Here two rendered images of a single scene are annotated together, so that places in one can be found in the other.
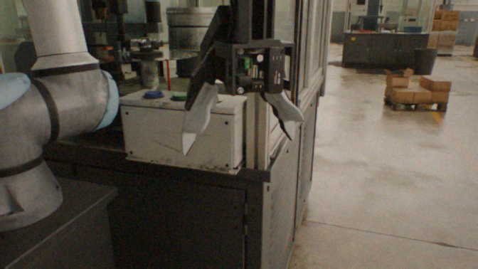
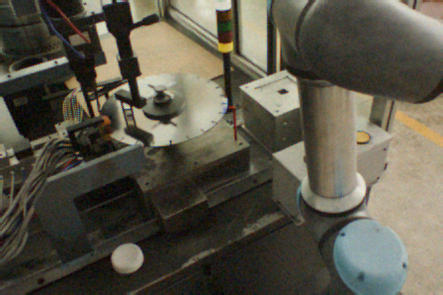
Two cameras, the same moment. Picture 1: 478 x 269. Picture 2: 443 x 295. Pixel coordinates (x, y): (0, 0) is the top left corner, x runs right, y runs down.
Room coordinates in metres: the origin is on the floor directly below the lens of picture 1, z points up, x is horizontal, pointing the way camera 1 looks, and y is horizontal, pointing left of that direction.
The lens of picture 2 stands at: (0.41, 0.85, 1.55)
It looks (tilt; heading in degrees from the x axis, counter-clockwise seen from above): 39 degrees down; 316
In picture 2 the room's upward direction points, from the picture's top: 5 degrees counter-clockwise
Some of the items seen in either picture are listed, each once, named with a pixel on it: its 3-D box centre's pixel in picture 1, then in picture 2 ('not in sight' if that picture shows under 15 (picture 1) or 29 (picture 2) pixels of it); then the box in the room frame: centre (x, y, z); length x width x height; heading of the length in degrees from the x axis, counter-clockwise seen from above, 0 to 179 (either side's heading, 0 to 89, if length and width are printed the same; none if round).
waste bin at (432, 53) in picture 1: (424, 62); not in sight; (6.55, -3.48, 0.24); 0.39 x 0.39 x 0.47
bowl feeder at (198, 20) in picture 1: (195, 43); (38, 32); (1.95, 0.24, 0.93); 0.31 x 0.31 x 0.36
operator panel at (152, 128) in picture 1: (186, 128); (330, 168); (0.77, 0.12, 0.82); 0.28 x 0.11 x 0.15; 72
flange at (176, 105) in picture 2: (146, 50); (162, 101); (1.16, 0.30, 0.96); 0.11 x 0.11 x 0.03
